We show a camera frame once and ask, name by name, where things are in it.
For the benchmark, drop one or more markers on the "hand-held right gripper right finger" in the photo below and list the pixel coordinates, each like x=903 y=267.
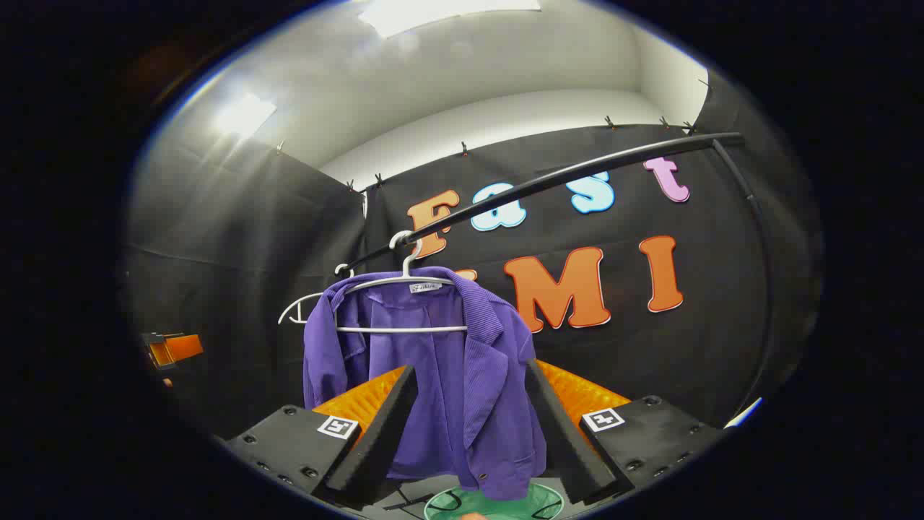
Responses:
x=563 y=433

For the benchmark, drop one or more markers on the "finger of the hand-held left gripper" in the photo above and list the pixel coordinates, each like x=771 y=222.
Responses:
x=184 y=348

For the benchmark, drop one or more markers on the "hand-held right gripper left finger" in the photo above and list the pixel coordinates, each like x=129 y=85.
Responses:
x=382 y=426

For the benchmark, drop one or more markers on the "green laundry hamper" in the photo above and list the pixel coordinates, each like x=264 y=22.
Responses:
x=505 y=509

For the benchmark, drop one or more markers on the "white plastic hanger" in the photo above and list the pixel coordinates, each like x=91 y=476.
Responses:
x=303 y=300
x=404 y=329

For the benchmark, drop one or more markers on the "black clothes rack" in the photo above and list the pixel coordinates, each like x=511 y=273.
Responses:
x=577 y=173

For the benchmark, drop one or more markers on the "black backdrop cloth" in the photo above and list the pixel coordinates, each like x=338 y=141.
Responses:
x=238 y=253

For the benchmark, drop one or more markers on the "ceiling light panel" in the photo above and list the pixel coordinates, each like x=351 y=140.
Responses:
x=433 y=13
x=245 y=115

